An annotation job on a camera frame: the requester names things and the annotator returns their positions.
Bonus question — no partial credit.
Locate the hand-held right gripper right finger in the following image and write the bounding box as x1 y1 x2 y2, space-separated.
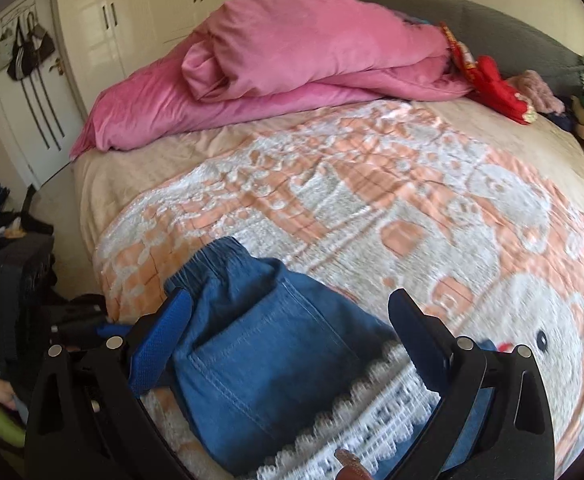
388 288 557 480

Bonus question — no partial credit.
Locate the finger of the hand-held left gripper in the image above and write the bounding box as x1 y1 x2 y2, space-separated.
52 310 133 347

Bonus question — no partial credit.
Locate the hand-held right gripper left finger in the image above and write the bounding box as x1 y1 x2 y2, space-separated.
24 287 193 480

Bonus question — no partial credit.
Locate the blue denim pants lace hem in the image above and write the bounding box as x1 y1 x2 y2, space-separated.
164 236 498 479

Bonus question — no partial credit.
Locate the person's right hand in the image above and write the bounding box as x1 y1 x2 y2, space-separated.
334 449 373 480

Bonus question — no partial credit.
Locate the peach and white bed blanket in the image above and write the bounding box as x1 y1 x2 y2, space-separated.
72 95 584 480

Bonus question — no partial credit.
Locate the white door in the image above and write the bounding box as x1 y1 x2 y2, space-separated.
0 0 85 187

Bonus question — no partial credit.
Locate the black handbag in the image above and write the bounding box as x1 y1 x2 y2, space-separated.
6 19 56 82

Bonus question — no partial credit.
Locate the red garment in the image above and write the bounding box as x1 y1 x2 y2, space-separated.
472 55 539 126

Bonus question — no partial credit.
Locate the pink fuzzy garment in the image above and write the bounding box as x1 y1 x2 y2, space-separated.
507 70 566 115

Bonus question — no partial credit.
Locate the red patterned cloth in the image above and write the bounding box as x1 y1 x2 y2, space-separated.
439 22 479 83

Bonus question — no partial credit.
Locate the cream wardrobe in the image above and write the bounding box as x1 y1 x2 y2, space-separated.
54 0 293 111

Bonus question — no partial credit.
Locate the grey headboard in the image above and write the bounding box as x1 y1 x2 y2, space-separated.
341 0 584 98

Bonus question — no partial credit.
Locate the pink duvet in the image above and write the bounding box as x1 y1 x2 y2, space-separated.
69 0 475 162

